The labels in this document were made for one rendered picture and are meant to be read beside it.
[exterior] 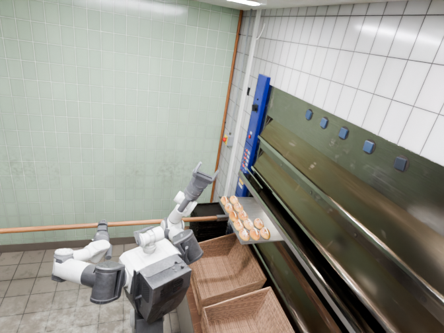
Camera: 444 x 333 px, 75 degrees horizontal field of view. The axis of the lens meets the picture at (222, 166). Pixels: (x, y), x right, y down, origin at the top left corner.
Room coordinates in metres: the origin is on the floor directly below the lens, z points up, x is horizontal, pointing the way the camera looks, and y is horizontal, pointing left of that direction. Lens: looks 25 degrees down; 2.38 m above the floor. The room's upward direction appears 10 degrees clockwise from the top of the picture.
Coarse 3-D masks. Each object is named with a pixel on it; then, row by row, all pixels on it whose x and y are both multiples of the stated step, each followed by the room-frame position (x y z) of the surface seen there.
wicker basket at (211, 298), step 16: (208, 240) 1.97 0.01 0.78; (224, 240) 2.02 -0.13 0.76; (208, 256) 1.98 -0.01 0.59; (224, 256) 2.01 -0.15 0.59; (240, 256) 1.90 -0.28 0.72; (192, 272) 1.64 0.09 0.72; (208, 272) 1.80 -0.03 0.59; (224, 272) 1.83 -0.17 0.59; (240, 272) 1.80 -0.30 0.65; (256, 272) 1.67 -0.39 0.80; (192, 288) 1.61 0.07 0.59; (224, 288) 1.66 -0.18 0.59; (240, 288) 1.50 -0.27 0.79; (256, 288) 1.55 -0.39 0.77; (208, 304) 1.42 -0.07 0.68
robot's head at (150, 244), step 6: (156, 228) 1.09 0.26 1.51; (144, 234) 1.04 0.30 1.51; (150, 234) 1.05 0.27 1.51; (156, 234) 1.06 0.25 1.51; (162, 234) 1.07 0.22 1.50; (144, 240) 1.01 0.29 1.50; (150, 240) 1.03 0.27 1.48; (156, 240) 1.05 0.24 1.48; (144, 246) 1.05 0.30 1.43; (150, 246) 1.04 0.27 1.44; (156, 246) 1.06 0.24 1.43
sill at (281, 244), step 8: (288, 248) 1.53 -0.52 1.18; (288, 256) 1.47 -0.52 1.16; (296, 264) 1.39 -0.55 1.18; (296, 272) 1.36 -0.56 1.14; (304, 272) 1.33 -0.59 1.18; (304, 280) 1.29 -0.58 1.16; (312, 280) 1.28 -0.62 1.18; (312, 288) 1.22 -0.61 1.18; (312, 296) 1.20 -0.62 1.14; (320, 296) 1.17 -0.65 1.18; (320, 304) 1.13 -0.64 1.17; (328, 304) 1.13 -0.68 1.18; (328, 312) 1.08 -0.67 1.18; (328, 320) 1.05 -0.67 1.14; (336, 320) 1.03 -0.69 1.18; (336, 328) 1.00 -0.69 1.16; (344, 328) 0.99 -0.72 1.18
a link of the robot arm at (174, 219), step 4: (172, 212) 1.40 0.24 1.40; (172, 216) 1.39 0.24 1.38; (176, 216) 1.38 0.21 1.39; (180, 216) 1.38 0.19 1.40; (168, 220) 1.42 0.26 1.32; (172, 220) 1.40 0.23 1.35; (176, 220) 1.39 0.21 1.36; (180, 220) 1.46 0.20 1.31; (168, 224) 1.40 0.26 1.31; (172, 224) 1.41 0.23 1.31; (176, 224) 1.42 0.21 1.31; (180, 224) 1.43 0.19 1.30; (168, 228) 1.38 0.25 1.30
